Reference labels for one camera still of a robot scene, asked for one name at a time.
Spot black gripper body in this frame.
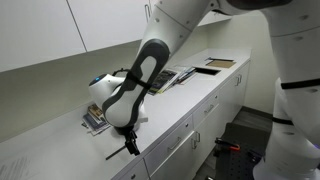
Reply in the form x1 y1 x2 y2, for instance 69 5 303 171
113 123 140 137

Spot black pen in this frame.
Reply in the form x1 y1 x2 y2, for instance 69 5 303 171
105 145 128 161

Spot magazine with blue cover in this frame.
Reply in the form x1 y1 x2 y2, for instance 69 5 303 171
81 112 111 137

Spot small book with brown cover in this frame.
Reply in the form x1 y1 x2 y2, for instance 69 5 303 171
87 103 105 122

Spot wide white drawer front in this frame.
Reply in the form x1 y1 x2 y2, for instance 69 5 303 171
143 114 195 176

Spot magazine with dark cover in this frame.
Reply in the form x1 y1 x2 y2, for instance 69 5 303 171
147 68 180 97

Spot small white drawer front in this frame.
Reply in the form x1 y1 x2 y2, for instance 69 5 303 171
192 91 221 130

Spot pile of colourful magazines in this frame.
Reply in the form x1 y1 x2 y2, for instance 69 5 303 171
168 64 198 86

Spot black shallow tray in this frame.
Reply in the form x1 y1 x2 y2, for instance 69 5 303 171
192 66 222 77

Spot black perforated cart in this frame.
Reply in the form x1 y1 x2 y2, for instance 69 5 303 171
211 121 272 180

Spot white end cabinet door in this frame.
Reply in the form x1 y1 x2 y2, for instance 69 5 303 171
218 61 251 128

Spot brown cardboard sheet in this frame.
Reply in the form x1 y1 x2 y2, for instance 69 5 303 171
204 57 237 70

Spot large white upper cabinet door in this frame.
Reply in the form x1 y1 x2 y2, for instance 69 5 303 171
0 0 87 73

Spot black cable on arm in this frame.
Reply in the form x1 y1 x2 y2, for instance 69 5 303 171
111 67 153 91

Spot black tool with red handle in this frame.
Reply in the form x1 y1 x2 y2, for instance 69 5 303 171
214 137 241 152

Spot white upper cabinet door with handle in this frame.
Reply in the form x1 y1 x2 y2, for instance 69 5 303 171
66 0 152 53

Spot metal upper cabinet handle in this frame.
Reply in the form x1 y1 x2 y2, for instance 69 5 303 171
144 3 152 24

